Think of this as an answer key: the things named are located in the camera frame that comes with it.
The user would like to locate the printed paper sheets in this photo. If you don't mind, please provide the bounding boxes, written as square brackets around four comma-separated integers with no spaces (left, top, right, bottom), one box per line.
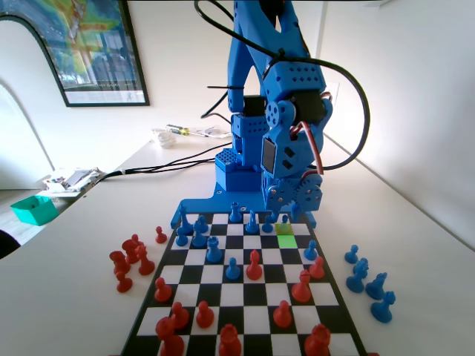
[191,125,233,140]

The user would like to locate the framed map poster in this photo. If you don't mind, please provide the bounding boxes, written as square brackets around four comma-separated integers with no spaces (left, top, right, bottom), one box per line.
[0,0,151,108]

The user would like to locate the red chess queen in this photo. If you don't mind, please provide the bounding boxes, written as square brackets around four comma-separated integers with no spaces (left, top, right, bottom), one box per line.
[217,323,243,356]

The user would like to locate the yellow black screwdriver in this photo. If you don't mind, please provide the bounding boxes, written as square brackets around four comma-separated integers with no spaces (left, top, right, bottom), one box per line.
[165,124,194,136]

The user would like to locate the blue base plate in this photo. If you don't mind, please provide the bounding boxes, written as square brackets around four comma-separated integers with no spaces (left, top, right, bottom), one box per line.
[170,181,318,229]

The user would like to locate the red chess knight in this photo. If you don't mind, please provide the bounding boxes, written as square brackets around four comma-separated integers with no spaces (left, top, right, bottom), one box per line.
[121,239,144,265]
[108,250,131,276]

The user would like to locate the black and white chessboard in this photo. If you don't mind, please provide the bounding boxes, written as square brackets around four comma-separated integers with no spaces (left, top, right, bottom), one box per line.
[120,211,368,356]

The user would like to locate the blue chess rook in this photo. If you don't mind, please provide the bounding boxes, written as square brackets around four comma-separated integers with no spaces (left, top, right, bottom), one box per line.
[205,236,223,264]
[346,266,368,294]

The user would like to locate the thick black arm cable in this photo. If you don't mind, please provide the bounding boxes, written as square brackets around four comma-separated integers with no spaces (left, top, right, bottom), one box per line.
[194,0,372,171]

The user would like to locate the blue chess king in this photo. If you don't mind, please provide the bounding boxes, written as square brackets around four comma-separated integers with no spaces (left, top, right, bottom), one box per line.
[177,205,194,235]

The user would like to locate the black table cable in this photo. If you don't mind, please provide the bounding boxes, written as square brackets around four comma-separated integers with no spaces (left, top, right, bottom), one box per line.
[92,143,233,183]
[92,155,220,183]

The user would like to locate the thin black curved cable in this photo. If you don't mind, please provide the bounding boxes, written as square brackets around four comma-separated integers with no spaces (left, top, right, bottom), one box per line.
[201,91,233,125]

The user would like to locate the red white servo wire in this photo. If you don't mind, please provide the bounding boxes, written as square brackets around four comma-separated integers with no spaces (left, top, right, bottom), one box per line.
[288,121,328,176]

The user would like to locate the white door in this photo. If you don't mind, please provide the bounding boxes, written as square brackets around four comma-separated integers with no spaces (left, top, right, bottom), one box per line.
[289,0,327,64]

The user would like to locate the gray notebook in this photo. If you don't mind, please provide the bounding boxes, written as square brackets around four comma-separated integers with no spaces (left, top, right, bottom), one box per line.
[65,169,94,188]

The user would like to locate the teal plastic bin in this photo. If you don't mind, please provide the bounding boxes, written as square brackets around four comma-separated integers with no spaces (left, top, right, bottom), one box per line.
[10,195,60,226]

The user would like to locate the white paper stack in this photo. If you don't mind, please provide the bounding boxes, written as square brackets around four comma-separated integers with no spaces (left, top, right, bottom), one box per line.
[39,166,108,200]

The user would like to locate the white crumpled wrapper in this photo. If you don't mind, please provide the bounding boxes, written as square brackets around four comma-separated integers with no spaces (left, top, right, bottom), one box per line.
[151,128,178,150]

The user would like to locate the white arched panel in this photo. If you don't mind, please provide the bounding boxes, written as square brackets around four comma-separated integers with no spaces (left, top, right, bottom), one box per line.
[0,14,71,190]

